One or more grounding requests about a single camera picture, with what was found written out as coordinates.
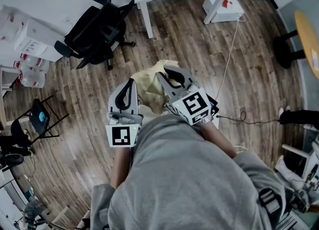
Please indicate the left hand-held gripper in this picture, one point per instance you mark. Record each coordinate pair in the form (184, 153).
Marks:
(120, 136)

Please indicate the person's right forearm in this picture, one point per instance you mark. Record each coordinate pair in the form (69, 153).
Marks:
(219, 139)

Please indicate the white shelf unit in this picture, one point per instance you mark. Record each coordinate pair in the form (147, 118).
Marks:
(299, 154)

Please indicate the yellow clothes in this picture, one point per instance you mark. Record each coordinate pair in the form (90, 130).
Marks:
(149, 86)

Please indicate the person's grey shirt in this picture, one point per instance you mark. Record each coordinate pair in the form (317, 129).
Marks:
(187, 179)

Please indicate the black folding chair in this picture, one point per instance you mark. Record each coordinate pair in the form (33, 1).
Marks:
(37, 121)

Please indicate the white box with red mark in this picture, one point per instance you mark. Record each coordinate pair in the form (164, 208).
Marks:
(229, 9)

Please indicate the black office chair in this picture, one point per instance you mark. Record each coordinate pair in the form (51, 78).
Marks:
(97, 32)

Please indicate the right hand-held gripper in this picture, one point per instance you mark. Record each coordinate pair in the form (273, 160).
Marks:
(194, 104)

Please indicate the silver wristwatch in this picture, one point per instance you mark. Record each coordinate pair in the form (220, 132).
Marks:
(206, 120)

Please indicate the light wooden desk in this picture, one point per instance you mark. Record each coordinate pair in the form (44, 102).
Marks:
(3, 74)

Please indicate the round wooden table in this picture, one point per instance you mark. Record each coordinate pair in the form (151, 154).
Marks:
(309, 42)

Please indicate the person's left forearm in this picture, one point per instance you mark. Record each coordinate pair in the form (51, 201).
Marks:
(120, 169)

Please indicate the white water dispenser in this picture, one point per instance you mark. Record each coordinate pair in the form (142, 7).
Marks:
(37, 39)

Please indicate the small blue object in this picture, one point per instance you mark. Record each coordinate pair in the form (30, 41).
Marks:
(43, 117)

